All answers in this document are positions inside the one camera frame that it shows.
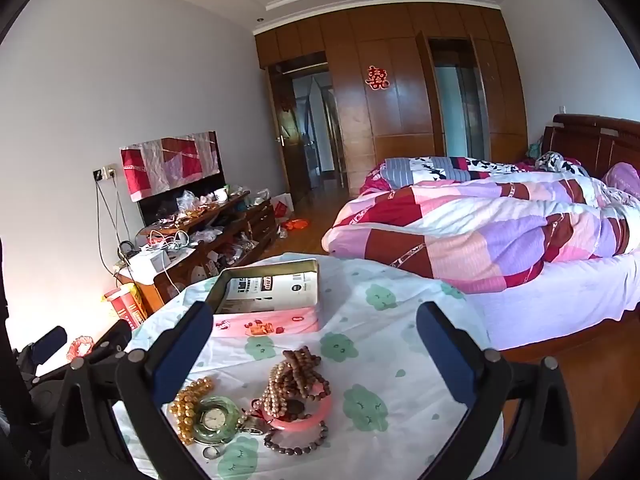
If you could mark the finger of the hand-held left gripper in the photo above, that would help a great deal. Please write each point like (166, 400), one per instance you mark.
(110, 337)
(45, 345)

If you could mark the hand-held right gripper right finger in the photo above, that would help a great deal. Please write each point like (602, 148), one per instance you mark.
(445, 352)

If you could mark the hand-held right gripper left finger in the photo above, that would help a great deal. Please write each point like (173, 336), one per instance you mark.
(185, 342)

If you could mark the green jade bangle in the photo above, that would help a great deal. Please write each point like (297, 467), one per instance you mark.
(231, 417)

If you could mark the pink metal tin box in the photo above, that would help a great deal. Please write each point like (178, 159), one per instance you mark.
(285, 321)

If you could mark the pink bangle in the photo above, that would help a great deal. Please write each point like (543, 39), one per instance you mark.
(315, 412)

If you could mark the pink scrunchie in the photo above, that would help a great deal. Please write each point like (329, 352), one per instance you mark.
(80, 346)

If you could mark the red yellow carton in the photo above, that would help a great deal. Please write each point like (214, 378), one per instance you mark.
(125, 307)

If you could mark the white cloth with green print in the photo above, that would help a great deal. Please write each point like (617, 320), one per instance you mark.
(380, 320)

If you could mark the small round watch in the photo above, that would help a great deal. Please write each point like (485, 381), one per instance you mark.
(212, 417)

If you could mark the white box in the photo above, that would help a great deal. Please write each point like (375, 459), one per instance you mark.
(150, 262)

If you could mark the white bed sheet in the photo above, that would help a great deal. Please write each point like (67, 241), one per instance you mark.
(560, 295)

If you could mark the pink red patchwork quilt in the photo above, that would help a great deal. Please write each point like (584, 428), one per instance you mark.
(450, 220)

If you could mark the black television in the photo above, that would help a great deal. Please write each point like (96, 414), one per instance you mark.
(160, 207)

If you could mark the wooden television cabinet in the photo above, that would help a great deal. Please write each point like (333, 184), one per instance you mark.
(260, 220)

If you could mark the orange plastic bag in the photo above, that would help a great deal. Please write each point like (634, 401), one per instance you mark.
(295, 225)

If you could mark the white red shopping bag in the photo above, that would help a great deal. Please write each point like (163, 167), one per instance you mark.
(282, 206)

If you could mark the red white patchwork cloth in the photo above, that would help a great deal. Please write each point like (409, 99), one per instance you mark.
(165, 165)

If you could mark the grey striped floral quilt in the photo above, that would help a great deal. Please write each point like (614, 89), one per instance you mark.
(415, 167)

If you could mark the wooden room door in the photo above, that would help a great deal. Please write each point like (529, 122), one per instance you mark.
(289, 160)

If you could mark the teal cloth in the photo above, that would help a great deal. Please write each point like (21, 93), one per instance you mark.
(535, 149)

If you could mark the wooden wardrobe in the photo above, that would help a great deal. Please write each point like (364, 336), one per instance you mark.
(395, 120)

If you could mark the pink pillow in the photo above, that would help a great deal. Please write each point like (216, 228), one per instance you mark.
(622, 177)

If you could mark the wooden bed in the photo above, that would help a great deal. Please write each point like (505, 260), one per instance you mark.
(590, 140)

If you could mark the red paper decoration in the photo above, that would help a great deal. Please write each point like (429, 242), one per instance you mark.
(377, 78)

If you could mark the wall socket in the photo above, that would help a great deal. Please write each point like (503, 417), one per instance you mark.
(104, 172)

